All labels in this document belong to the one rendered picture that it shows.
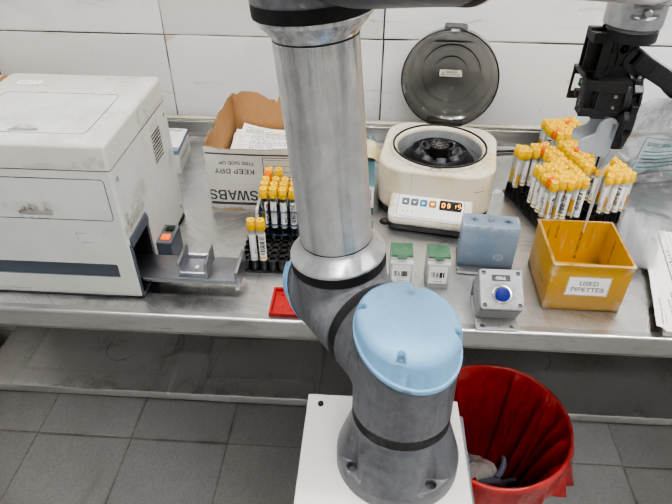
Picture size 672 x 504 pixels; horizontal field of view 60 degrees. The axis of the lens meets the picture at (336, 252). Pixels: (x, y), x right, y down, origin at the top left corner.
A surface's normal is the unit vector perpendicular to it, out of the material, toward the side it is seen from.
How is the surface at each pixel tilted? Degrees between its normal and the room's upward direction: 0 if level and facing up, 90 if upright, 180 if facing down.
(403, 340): 4
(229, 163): 97
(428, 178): 90
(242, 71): 90
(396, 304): 4
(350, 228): 86
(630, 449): 0
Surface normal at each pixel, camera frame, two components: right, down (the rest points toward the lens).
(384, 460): -0.32, 0.23
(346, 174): 0.48, 0.48
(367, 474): -0.54, 0.17
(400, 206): -0.09, -0.47
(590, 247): -0.07, 0.61
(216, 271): 0.00, -0.79
